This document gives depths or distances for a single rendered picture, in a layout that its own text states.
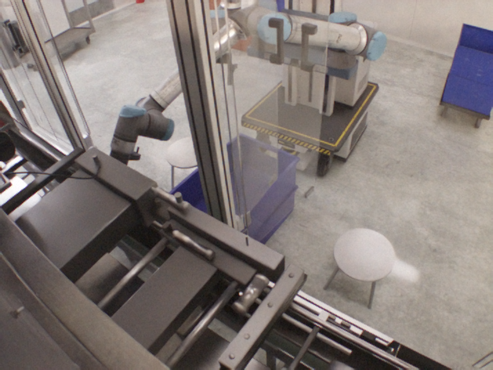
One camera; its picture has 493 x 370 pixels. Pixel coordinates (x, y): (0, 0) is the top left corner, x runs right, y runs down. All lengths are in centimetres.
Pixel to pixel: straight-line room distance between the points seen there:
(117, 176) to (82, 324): 42
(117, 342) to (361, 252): 134
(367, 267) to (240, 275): 106
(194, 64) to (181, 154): 153
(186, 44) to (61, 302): 54
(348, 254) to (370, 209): 61
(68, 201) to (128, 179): 17
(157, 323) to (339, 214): 166
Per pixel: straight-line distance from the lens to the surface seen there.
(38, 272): 71
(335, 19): 187
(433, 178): 260
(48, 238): 88
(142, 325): 69
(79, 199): 92
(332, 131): 225
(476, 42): 358
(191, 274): 72
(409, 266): 206
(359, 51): 174
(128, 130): 127
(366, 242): 177
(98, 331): 59
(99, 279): 105
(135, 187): 85
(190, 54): 74
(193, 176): 183
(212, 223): 75
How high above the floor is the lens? 165
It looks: 45 degrees down
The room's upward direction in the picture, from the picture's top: 4 degrees counter-clockwise
